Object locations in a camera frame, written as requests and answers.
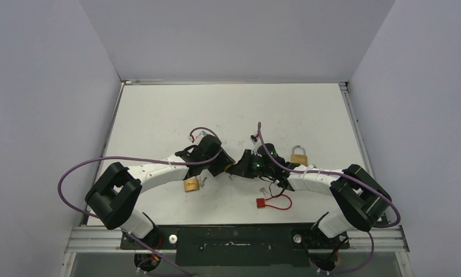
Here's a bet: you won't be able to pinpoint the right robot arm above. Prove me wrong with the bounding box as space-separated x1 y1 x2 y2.
226 143 392 248

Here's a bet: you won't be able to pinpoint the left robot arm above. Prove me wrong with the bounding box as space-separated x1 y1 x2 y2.
85 134 235 249

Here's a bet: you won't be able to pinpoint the keys beside long-shackle padlock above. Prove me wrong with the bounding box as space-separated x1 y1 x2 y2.
198 176 208 188

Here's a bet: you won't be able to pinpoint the keys near red lock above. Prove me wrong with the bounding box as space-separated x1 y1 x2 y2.
259 187 268 196

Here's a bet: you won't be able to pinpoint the brass padlock long shackle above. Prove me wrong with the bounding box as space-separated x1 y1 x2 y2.
183 178 200 193

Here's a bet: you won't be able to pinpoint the brass padlock short shackle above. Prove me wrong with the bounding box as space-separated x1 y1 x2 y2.
290 145 309 166

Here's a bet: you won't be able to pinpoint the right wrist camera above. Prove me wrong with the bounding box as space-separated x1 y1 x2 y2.
250 132 262 147

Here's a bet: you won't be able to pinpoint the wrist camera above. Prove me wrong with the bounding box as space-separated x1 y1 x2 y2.
188 130 208 144
250 132 262 147

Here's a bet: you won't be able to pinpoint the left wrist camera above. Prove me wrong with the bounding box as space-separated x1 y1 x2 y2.
188 130 208 144

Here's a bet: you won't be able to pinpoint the red cable lock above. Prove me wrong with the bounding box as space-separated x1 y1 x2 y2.
256 194 293 211

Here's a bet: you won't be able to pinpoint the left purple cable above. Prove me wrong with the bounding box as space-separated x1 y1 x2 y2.
57 126 223 277

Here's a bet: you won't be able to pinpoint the purple cable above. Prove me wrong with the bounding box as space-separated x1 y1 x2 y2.
256 122 402 275
57 126 223 277

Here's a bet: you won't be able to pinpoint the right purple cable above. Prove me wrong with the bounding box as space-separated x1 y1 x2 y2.
256 122 402 275

